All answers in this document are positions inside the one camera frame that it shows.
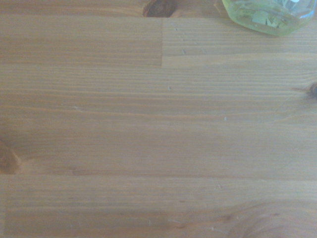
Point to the clear yellow sanitizer bottle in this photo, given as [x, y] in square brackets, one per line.
[265, 17]

